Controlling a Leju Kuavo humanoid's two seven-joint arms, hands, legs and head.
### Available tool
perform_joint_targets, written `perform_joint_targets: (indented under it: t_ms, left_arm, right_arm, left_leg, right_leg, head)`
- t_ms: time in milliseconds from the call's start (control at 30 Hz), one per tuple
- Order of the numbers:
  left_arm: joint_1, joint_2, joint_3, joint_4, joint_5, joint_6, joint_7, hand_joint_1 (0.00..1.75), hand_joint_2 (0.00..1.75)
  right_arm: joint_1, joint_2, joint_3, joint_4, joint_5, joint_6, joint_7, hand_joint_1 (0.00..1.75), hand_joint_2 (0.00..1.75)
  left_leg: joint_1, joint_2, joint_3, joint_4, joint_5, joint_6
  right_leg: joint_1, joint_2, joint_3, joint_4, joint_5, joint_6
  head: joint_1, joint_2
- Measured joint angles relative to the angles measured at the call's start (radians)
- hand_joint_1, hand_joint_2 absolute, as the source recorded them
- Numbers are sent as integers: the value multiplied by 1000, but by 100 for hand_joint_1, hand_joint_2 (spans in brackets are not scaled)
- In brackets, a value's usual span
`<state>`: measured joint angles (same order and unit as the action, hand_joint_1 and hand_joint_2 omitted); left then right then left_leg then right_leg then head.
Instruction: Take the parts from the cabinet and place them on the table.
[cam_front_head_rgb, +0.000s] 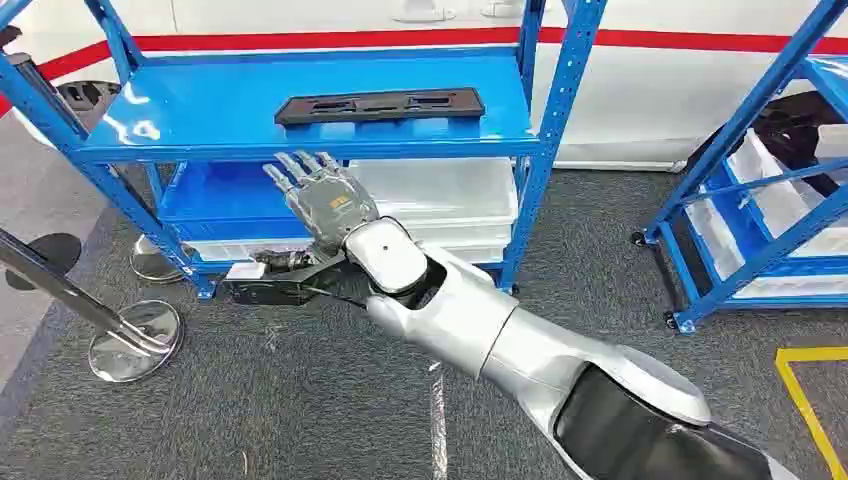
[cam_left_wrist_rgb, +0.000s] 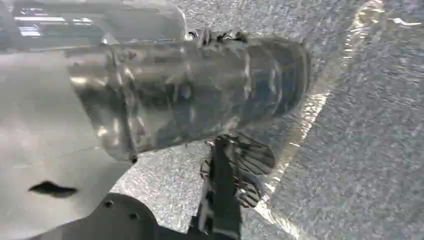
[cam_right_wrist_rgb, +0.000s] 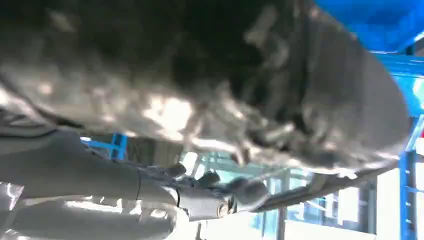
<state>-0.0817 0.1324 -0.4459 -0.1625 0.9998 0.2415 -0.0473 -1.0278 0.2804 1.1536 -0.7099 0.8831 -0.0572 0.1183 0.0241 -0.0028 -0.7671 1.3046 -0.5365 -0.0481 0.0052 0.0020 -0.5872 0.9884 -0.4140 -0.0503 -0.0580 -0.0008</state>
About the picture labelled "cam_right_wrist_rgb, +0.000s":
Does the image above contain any blue metal rack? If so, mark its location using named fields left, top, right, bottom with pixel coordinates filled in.
left=314, top=0, right=424, bottom=240

